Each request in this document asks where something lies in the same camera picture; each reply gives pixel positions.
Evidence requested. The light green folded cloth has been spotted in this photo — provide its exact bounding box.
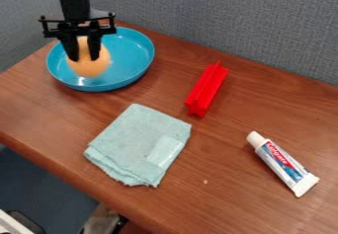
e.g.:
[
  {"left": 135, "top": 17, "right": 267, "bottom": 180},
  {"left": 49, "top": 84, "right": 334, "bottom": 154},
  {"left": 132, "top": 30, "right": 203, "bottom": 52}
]
[{"left": 84, "top": 104, "right": 191, "bottom": 188}]

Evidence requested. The yellow foam ball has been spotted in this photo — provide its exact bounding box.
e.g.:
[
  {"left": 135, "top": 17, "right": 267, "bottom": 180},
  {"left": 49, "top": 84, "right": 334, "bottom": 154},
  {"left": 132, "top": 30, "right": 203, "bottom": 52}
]
[{"left": 65, "top": 37, "right": 111, "bottom": 78}]

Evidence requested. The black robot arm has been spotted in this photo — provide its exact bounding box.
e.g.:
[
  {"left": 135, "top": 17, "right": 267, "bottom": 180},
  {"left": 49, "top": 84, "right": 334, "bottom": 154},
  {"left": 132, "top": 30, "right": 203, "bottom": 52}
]
[{"left": 39, "top": 0, "right": 116, "bottom": 61}]

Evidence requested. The grey object under table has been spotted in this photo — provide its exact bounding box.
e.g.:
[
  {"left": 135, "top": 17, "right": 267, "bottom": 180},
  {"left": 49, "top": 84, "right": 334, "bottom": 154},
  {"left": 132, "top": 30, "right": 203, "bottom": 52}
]
[{"left": 77, "top": 203, "right": 128, "bottom": 234}]

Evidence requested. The red plastic block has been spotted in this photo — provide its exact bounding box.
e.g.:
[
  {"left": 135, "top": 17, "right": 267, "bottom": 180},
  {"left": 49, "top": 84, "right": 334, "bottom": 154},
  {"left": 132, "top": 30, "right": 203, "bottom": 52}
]
[{"left": 183, "top": 61, "right": 230, "bottom": 117}]

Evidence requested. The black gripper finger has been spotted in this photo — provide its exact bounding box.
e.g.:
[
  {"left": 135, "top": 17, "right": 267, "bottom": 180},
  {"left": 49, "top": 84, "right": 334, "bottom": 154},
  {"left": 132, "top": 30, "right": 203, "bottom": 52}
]
[
  {"left": 57, "top": 31, "right": 79, "bottom": 61},
  {"left": 87, "top": 29, "right": 102, "bottom": 61}
]

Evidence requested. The blue plate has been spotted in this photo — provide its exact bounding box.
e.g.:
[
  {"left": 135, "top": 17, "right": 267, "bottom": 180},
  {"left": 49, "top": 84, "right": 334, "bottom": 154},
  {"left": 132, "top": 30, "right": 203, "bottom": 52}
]
[{"left": 47, "top": 27, "right": 155, "bottom": 92}]

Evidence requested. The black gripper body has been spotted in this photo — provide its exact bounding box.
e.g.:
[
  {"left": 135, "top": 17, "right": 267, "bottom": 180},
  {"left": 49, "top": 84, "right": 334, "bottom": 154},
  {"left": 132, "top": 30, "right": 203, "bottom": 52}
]
[{"left": 37, "top": 0, "right": 119, "bottom": 39}]

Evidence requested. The white toothpaste tube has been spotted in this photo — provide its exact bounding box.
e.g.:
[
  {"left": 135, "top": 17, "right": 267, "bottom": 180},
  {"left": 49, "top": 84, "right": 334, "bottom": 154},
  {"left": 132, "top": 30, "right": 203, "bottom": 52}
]
[{"left": 247, "top": 131, "right": 319, "bottom": 197}]

